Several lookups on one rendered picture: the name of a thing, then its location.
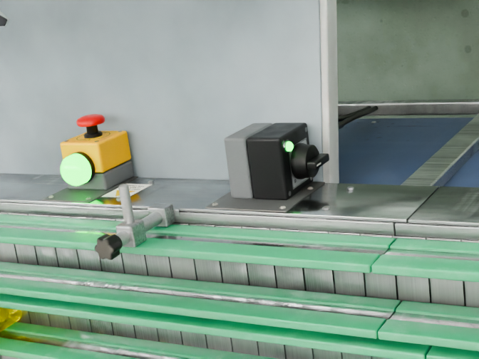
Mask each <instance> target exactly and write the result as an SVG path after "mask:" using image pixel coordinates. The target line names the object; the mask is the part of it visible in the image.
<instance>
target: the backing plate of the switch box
mask: <svg viewBox="0 0 479 359"><path fill-rule="evenodd" d="M324 183H325V182H311V183H310V184H308V185H307V186H306V187H305V188H303V189H302V190H300V191H299V192H297V193H296V194H295V195H294V196H292V197H290V198H289V199H288V200H275V199H255V198H252V199H242V198H232V195H231V192H228V193H227V194H226V195H224V196H222V197H220V198H219V199H218V200H216V201H214V202H213V203H212V204H209V205H208V206H206V207H205V209H233V210H248V211H263V212H287V211H289V210H290V209H291V208H292V207H294V206H295V205H296V204H298V203H299V202H301V201H302V200H303V199H304V198H306V197H307V196H309V195H310V194H311V193H312V192H314V191H315V190H316V189H318V188H319V187H320V186H322V185H323V184H324Z"/></svg>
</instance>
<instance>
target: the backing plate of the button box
mask: <svg viewBox="0 0 479 359"><path fill-rule="evenodd" d="M137 178H138V177H131V178H130V179H127V180H126V181H124V182H121V183H120V184H117V185H116V186H114V187H111V188H110V189H107V190H92V189H69V188H68V187H67V188H65V189H62V190H61V191H59V192H57V193H55V194H52V195H50V196H48V197H46V198H44V199H42V200H43V201H59V202H87V203H90V202H92V201H93V200H95V199H97V198H99V197H102V196H103V195H104V194H107V193H109V192H111V191H113V190H114V189H117V188H118V187H119V185H121V184H127V183H129V182H131V181H133V180H135V179H137Z"/></svg>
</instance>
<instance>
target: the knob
mask: <svg viewBox="0 0 479 359"><path fill-rule="evenodd" d="M328 161H329V154H328V153H320V154H319V151H318V150H317V148H316V146H315V145H307V144H305V143H297V144H296V145H295V146H294V148H293V150H292V154H291V169H292V174H293V175H294V176H295V177H296V178H297V179H298V180H302V179H305V178H312V177H315V176H316V174H317V172H318V171H319V168H320V167H321V166H322V165H324V164H325V163H326V162H328Z"/></svg>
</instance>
